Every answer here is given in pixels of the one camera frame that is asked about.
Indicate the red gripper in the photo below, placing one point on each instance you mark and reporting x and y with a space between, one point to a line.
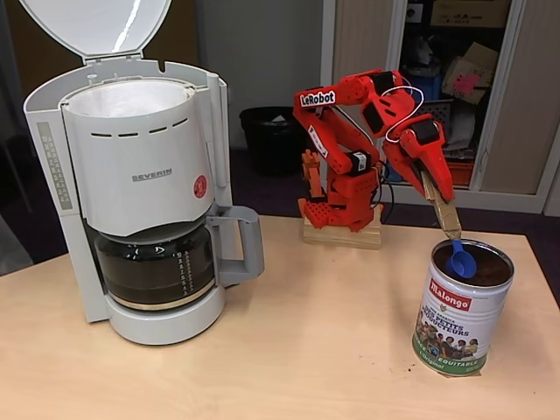
419 150

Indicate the red robot arm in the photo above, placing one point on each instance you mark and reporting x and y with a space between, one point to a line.
350 89

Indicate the dark brown ground coffee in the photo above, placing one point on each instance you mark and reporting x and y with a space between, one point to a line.
494 267

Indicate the white Malongo coffee tin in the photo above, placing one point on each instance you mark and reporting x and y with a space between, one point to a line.
455 324

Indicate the white drip coffee maker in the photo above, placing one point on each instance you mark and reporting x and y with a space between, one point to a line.
131 149

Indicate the white paper coffee filter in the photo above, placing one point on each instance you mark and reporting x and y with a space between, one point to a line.
131 100

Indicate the orange plastic crate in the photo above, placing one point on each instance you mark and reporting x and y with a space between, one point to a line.
461 172

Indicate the white paper sheet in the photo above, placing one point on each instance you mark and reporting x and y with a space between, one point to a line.
464 127

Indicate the grey perforated basket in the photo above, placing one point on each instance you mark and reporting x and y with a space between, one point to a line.
443 109

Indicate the large blue plastic crate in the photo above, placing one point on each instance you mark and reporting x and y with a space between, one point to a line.
432 87

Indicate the wooden base block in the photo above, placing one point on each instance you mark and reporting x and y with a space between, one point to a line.
350 240

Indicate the cardboard box with pink mark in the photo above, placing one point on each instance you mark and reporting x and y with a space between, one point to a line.
464 83

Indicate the orange printed clamp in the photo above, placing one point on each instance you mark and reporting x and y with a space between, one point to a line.
311 175

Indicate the dark grey bag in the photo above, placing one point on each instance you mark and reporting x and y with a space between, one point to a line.
420 52

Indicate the beige roller shutter cabinet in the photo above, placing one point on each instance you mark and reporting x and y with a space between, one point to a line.
359 39

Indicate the black waste bin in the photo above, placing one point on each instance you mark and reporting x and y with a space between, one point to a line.
267 144

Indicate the plain brown cardboard box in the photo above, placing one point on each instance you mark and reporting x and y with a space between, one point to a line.
468 13

